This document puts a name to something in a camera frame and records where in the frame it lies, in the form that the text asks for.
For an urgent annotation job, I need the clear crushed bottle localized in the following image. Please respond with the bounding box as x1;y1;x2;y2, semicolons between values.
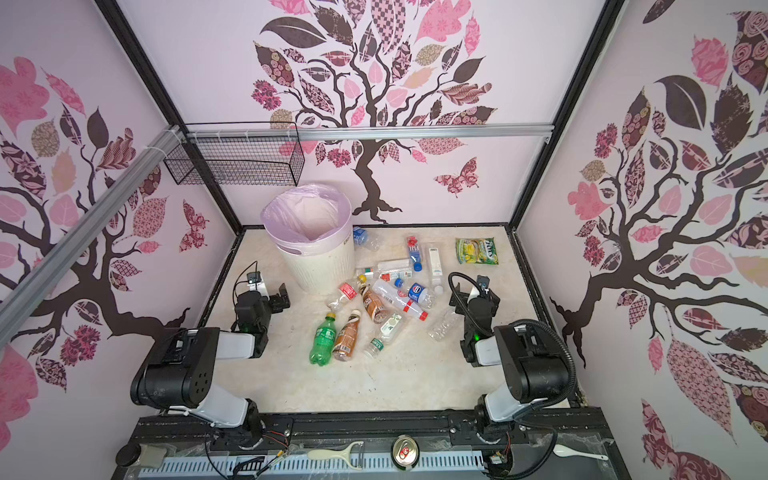
429;309;463;341

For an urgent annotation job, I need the green soda bottle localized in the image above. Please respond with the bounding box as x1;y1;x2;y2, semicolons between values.
309;312;337;366

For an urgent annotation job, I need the brown tea bottle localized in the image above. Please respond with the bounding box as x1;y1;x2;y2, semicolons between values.
332;309;362;362

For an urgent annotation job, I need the clear bottle white green label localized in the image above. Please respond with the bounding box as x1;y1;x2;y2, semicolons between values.
379;313;407;344

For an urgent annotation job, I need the brown coffee drink bottle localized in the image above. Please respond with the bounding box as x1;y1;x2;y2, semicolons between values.
360;284;391;324

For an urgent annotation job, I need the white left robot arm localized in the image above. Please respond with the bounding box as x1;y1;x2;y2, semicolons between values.
130;284;291;444

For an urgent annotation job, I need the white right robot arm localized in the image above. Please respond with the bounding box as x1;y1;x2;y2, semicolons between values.
451;291;577;444

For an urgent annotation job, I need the cream bin with pink liner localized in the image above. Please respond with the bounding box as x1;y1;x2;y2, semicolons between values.
260;184;355;295

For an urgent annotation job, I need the green yellow snack bag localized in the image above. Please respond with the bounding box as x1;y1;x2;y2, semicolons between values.
455;237;499;265

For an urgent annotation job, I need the clear square bottle white label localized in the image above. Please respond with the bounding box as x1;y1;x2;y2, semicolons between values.
426;243;444;296

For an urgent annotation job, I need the pepsi bottle blue label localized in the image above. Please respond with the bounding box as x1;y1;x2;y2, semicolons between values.
394;278;436;310

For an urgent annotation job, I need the clear bottle red label yellow cap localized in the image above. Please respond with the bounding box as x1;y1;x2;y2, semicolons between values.
326;275;368;314

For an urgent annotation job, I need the fiji bottle blue label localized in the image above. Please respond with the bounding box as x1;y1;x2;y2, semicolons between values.
407;236;423;272

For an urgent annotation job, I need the clear flat bottle green red label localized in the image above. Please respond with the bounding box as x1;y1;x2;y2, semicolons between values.
356;258;414;282

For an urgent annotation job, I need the clear bottle blue label back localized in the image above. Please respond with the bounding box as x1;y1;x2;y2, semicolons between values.
353;226;380;251

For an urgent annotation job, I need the crushed metal can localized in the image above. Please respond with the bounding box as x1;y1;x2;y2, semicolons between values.
391;435;420;471

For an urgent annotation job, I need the white plastic spoon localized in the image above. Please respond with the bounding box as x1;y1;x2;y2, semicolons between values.
553;444;609;462

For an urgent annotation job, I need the cream vegetable peeler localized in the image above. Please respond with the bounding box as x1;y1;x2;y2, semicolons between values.
307;440;365;470

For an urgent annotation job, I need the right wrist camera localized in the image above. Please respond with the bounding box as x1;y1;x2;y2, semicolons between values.
468;275;491;300

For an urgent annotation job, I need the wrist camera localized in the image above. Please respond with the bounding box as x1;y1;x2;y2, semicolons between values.
246;270;269;297
468;275;491;300

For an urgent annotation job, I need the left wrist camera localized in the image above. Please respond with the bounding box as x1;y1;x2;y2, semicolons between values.
246;270;269;297

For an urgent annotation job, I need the black flexible cable conduit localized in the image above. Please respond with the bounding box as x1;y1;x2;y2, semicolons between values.
447;271;578;415

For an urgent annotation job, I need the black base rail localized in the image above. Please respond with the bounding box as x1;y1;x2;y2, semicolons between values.
128;407;611;452

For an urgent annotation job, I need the black wire mesh basket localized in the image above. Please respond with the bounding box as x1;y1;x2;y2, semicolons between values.
164;120;305;187

